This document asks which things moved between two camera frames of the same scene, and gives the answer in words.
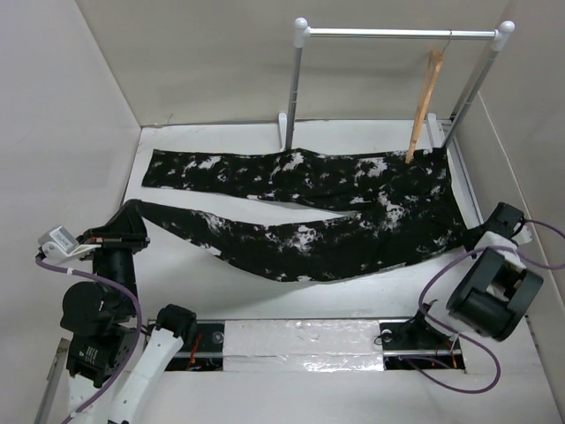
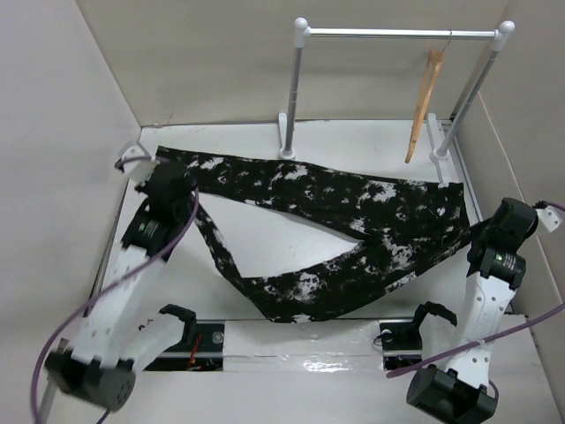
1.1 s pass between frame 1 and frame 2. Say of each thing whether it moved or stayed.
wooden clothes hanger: stayed
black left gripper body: moved
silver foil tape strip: stayed
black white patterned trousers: moved
